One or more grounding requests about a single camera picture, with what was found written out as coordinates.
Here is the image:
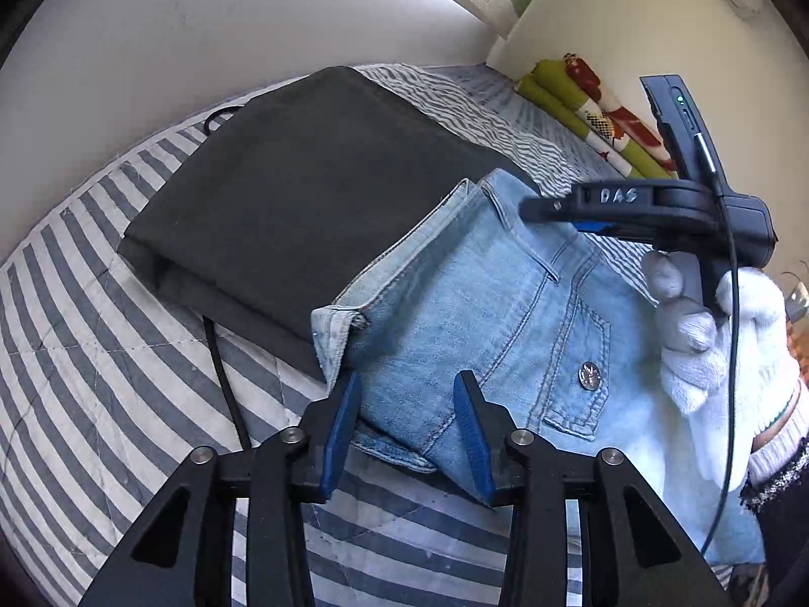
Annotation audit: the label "red floral folded blanket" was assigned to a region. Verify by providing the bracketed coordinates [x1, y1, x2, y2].
[562, 52, 680, 171]

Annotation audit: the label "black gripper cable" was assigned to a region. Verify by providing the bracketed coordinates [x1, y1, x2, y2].
[692, 133, 742, 560]

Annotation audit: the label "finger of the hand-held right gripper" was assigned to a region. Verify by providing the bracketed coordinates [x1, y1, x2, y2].
[518, 196, 653, 245]

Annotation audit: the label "person's right forearm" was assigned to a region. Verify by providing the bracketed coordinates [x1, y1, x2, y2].
[739, 385, 809, 519]

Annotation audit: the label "person's right hand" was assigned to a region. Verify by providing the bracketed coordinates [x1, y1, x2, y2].
[643, 251, 800, 439]

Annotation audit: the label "blue white striped quilt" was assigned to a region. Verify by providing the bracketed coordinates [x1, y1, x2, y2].
[0, 63, 658, 607]

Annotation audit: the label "black folded cloth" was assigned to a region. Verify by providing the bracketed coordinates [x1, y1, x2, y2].
[117, 66, 541, 386]

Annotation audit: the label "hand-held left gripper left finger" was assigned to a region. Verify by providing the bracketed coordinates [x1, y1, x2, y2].
[79, 370, 364, 607]

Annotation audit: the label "light blue denim jeans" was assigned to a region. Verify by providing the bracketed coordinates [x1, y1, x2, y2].
[309, 167, 769, 567]

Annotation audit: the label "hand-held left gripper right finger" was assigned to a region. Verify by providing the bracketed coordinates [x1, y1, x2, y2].
[454, 370, 737, 607]

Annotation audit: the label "green folded blanket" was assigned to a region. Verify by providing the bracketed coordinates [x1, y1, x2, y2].
[517, 58, 679, 181]

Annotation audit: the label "potted plant white pot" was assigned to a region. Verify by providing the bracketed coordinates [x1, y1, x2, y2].
[780, 269, 809, 317]

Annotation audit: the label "black cord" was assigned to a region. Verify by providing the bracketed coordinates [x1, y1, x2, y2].
[202, 104, 254, 451]

